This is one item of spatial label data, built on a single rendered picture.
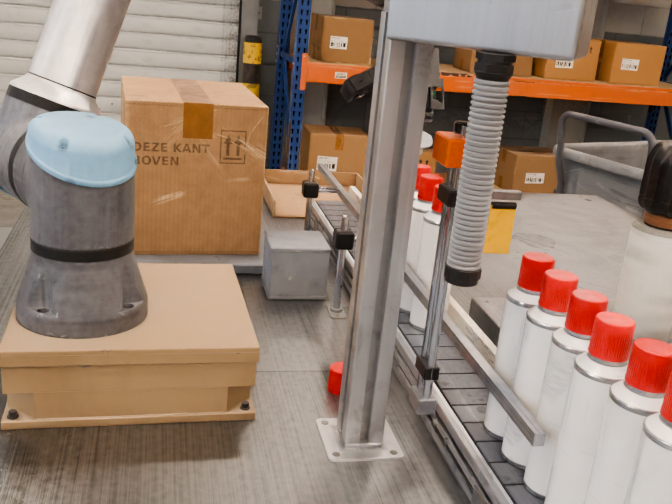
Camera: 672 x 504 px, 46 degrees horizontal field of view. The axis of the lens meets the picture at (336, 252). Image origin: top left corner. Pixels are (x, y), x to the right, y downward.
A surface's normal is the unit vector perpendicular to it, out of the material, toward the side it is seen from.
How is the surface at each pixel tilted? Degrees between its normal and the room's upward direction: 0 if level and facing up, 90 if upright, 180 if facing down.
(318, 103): 90
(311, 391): 0
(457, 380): 0
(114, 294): 72
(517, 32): 90
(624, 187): 93
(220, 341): 0
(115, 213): 90
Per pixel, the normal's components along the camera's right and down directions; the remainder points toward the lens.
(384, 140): 0.20, 0.33
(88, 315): 0.34, 0.03
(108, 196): 0.69, 0.29
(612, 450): -0.79, 0.13
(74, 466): 0.10, -0.94
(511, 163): -0.95, 0.01
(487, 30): -0.40, 0.25
